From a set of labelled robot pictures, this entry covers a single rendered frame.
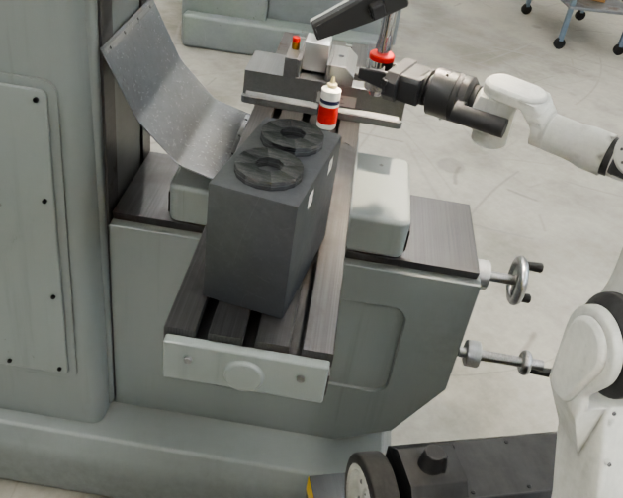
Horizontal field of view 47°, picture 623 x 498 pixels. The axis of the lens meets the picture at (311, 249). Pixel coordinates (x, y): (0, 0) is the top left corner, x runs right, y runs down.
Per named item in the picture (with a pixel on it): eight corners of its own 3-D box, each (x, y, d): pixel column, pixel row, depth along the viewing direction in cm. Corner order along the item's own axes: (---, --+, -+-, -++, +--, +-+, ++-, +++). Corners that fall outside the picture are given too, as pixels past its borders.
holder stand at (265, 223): (325, 237, 117) (344, 126, 105) (283, 320, 99) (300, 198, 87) (255, 218, 118) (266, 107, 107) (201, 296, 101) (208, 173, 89)
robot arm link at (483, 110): (467, 64, 130) (528, 82, 127) (455, 116, 137) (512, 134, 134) (445, 89, 122) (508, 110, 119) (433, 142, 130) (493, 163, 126)
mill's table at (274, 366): (365, 70, 199) (370, 42, 194) (326, 407, 98) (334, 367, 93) (282, 56, 199) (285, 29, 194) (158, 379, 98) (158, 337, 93)
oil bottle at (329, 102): (336, 124, 151) (344, 74, 145) (334, 131, 148) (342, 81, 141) (316, 120, 151) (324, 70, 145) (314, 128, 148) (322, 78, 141)
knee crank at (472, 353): (548, 368, 165) (557, 349, 162) (553, 386, 160) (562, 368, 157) (454, 352, 166) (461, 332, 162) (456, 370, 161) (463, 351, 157)
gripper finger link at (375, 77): (361, 63, 133) (392, 73, 131) (358, 79, 135) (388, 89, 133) (357, 65, 132) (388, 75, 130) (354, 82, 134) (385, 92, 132)
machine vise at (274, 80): (402, 101, 165) (412, 55, 158) (400, 129, 153) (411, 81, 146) (252, 75, 166) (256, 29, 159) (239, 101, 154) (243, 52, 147)
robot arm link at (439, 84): (411, 45, 136) (472, 63, 132) (401, 92, 142) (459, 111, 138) (386, 63, 127) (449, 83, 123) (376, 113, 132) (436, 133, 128)
